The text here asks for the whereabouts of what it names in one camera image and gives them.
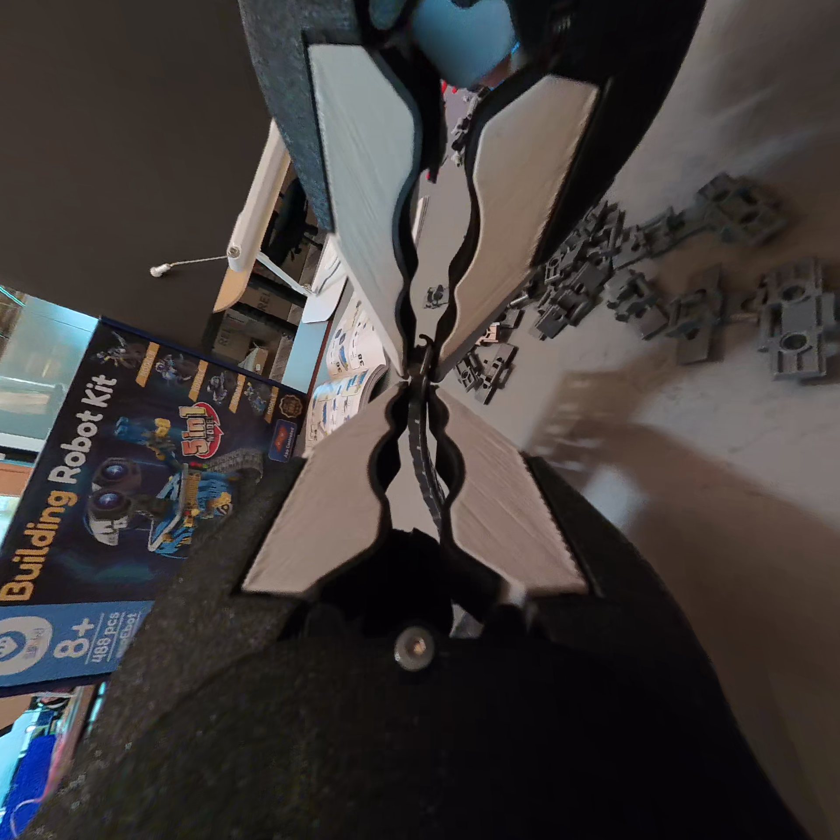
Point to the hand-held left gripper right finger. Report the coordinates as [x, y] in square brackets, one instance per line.
[512, 518]

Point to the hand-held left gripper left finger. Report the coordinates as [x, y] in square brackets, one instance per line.
[315, 518]

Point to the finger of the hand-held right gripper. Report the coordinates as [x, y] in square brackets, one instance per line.
[525, 184]
[361, 164]

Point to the pile of grey track links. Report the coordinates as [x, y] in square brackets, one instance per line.
[682, 315]

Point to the grey desk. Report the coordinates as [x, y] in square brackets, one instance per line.
[722, 459]

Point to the white book stand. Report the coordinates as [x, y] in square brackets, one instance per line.
[259, 197]

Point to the robot kit box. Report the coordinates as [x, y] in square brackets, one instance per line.
[164, 492]

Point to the instruction booklet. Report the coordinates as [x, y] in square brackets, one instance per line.
[348, 367]

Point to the black partition panel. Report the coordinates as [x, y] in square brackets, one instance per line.
[98, 131]

